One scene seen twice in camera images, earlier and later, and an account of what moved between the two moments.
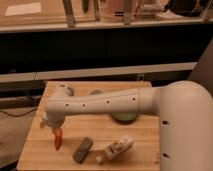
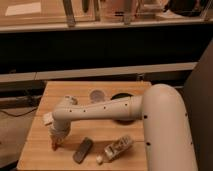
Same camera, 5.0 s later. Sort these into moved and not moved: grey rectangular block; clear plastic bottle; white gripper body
Moved: white gripper body
Not moved: grey rectangular block; clear plastic bottle
